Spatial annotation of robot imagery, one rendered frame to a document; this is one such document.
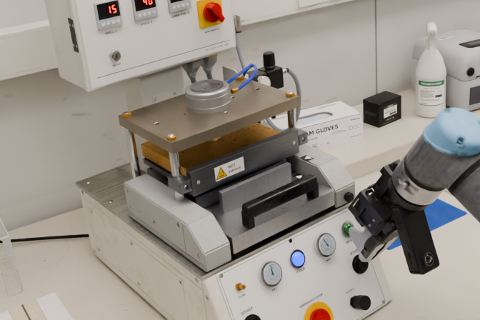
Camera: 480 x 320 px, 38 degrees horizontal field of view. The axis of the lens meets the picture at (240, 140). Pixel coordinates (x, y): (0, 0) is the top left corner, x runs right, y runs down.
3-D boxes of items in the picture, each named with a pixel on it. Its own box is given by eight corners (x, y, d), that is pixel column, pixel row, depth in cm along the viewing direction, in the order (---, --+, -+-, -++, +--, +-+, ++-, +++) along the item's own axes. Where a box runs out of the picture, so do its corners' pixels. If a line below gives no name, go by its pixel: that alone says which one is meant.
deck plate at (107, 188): (75, 185, 141) (74, 181, 140) (214, 133, 159) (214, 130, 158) (201, 281, 106) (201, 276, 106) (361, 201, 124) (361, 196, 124)
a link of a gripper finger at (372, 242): (373, 243, 117) (395, 216, 111) (379, 251, 116) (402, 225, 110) (353, 253, 115) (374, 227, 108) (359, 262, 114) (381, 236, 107)
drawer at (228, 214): (141, 196, 131) (136, 160, 128) (234, 159, 143) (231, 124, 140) (233, 258, 109) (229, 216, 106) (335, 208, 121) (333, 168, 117)
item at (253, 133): (143, 163, 128) (136, 115, 124) (238, 127, 139) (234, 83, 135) (195, 193, 115) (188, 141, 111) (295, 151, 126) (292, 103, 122)
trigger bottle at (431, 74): (414, 107, 196) (415, 21, 186) (444, 107, 194) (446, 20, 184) (415, 119, 188) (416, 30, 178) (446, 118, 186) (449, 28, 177)
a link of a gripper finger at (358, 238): (346, 238, 122) (367, 211, 115) (366, 265, 120) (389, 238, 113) (333, 244, 121) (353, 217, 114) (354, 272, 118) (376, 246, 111)
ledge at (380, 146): (220, 163, 185) (218, 147, 183) (453, 88, 220) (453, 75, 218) (280, 206, 160) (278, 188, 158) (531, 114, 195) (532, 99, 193)
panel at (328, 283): (255, 386, 108) (214, 274, 107) (386, 303, 124) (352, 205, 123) (261, 388, 106) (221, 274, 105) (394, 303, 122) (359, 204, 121)
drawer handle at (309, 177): (241, 225, 111) (239, 203, 109) (311, 193, 119) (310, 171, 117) (249, 230, 109) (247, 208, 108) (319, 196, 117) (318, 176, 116)
